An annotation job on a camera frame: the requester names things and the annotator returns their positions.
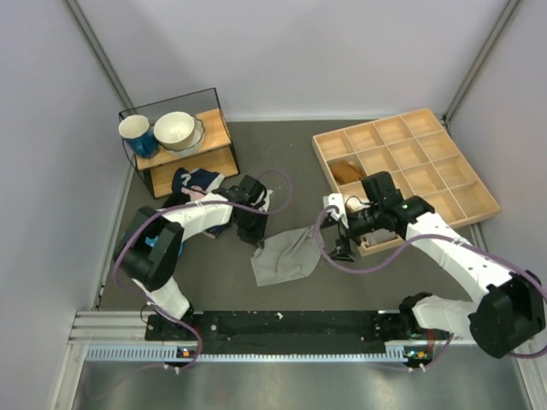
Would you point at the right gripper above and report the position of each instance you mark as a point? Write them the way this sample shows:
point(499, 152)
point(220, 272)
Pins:
point(344, 252)

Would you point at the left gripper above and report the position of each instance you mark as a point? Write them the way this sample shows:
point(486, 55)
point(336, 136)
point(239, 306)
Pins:
point(256, 235)

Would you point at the grey underwear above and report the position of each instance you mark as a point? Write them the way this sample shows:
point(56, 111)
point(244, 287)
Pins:
point(287, 256)

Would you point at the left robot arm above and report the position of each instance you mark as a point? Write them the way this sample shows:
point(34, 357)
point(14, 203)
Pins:
point(153, 273)

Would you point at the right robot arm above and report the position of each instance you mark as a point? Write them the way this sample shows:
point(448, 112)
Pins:
point(506, 304)

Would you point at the grey rolled garment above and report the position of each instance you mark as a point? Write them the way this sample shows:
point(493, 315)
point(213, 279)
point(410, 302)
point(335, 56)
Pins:
point(378, 237)

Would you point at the white rolled garment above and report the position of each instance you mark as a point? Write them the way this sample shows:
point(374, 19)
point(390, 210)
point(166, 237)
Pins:
point(355, 203)

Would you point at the striped navy garment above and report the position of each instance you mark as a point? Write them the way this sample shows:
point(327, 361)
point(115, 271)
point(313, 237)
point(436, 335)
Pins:
point(214, 231)

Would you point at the brown rolled garment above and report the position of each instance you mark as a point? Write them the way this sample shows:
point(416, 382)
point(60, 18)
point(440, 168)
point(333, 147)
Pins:
point(345, 172)

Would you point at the pink garment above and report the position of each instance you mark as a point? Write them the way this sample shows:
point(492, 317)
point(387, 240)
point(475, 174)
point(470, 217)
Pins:
point(194, 194)

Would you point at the navy patterned garment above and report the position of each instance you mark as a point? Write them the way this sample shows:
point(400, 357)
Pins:
point(196, 179)

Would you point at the teal dotted plate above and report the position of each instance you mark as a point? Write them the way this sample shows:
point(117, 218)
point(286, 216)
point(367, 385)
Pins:
point(165, 244)

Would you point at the scalloped white plate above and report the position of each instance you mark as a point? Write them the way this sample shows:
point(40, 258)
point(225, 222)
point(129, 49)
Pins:
point(189, 131)

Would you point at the wooden compartment tray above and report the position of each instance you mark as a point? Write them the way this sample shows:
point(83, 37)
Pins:
point(423, 160)

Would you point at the cream bowl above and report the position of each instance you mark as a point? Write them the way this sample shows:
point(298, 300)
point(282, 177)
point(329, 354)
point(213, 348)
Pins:
point(161, 128)

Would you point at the blue mug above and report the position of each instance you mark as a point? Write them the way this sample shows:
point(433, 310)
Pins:
point(136, 133)

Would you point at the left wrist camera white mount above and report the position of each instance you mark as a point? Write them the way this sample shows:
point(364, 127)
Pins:
point(263, 201)

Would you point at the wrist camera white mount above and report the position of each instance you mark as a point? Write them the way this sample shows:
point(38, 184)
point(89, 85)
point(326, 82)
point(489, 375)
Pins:
point(263, 201)
point(336, 210)

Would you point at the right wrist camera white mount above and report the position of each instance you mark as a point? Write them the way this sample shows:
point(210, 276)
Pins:
point(336, 210)

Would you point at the black wire wooden shelf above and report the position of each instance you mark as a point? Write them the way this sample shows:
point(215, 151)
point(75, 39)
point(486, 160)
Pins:
point(212, 148)

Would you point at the white cable duct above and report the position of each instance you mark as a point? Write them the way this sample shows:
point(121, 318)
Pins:
point(174, 354)

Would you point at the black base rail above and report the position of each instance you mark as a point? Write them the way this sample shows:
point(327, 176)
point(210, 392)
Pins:
point(304, 332)

